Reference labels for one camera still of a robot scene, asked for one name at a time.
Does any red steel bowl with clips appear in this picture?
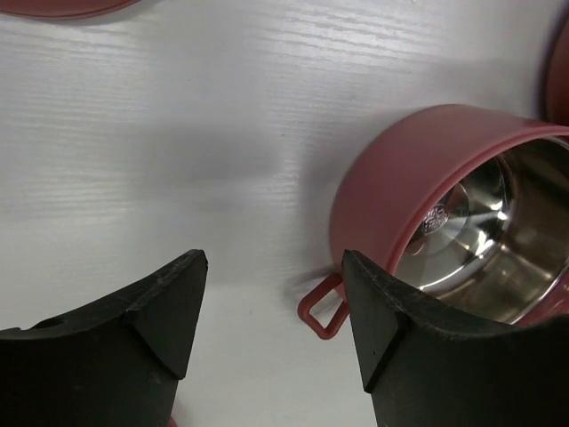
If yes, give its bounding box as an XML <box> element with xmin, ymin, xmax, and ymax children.
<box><xmin>297</xmin><ymin>103</ymin><xmax>569</xmax><ymax>342</ymax></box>

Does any red lid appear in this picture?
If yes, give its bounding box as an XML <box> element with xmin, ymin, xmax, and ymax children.
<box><xmin>540</xmin><ymin>10</ymin><xmax>568</xmax><ymax>126</ymax></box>
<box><xmin>1</xmin><ymin>0</ymin><xmax>138</xmax><ymax>19</ymax></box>

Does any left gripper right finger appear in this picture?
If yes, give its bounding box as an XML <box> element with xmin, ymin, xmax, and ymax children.
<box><xmin>342</xmin><ymin>251</ymin><xmax>568</xmax><ymax>426</ymax></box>

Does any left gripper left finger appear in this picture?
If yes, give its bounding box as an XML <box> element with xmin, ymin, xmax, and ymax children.
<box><xmin>1</xmin><ymin>250</ymin><xmax>207</xmax><ymax>426</ymax></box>

